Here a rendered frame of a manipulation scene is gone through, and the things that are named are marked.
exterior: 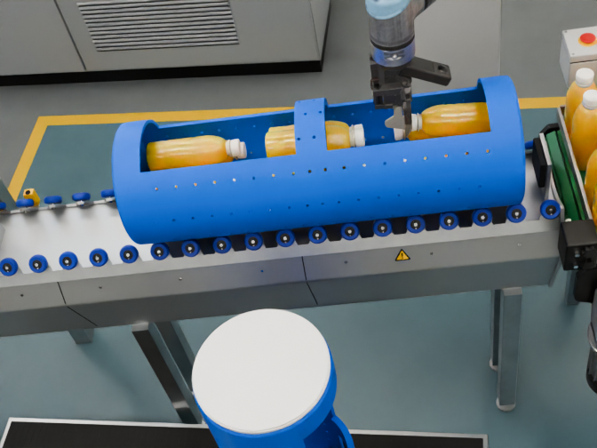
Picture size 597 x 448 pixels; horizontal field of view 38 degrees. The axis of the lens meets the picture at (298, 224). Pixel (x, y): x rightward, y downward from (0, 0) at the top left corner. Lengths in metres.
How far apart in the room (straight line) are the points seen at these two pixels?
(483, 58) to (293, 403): 1.37
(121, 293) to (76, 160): 1.74
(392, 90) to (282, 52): 1.98
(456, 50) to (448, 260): 0.82
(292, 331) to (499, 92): 0.66
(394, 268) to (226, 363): 0.51
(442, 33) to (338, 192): 0.90
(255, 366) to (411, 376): 1.20
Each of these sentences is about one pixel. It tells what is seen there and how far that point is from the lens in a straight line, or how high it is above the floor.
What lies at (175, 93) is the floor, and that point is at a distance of 3.98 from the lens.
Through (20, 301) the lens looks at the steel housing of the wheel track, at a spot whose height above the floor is 0.86.
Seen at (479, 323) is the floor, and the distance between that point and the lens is 2.98.
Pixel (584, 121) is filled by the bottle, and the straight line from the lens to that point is 2.08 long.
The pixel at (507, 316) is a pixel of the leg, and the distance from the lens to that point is 2.36.
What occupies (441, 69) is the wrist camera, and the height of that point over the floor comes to 1.28.
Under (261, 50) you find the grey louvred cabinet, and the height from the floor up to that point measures 0.17.
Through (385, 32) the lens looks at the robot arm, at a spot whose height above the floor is 1.43.
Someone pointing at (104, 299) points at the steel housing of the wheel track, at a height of 0.85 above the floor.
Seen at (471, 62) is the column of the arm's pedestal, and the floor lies 0.75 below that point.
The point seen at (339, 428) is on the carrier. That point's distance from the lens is 2.12.
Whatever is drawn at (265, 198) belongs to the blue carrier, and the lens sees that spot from 1.86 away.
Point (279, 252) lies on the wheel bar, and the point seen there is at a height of 0.92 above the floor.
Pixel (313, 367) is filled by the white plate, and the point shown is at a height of 1.04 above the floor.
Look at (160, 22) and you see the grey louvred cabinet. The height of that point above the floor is 0.34.
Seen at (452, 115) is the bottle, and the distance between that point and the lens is 1.94.
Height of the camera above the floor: 2.50
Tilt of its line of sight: 49 degrees down
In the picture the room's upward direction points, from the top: 14 degrees counter-clockwise
